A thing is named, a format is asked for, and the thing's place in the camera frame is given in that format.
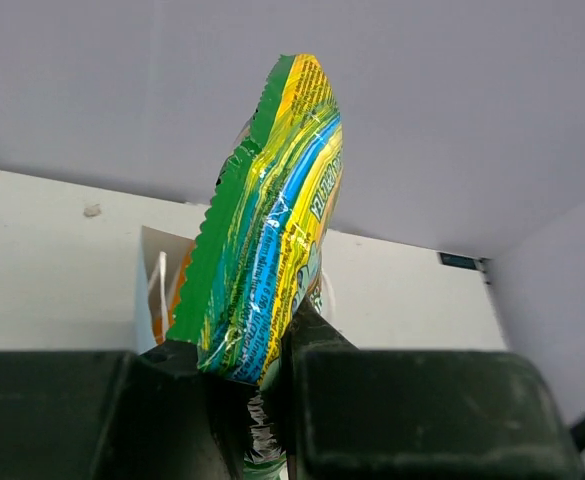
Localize green yellow Fox's candy bag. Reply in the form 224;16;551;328
166;54;343;479

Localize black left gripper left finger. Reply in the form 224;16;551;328
93;341;250;479

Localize blue label right corner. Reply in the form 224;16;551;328
437;252;486;273

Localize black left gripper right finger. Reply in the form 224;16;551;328
276;300;422;479

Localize light blue paper bag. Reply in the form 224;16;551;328
134;225;338;356

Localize orange Kettle chips bag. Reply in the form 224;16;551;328
148;238;195;344

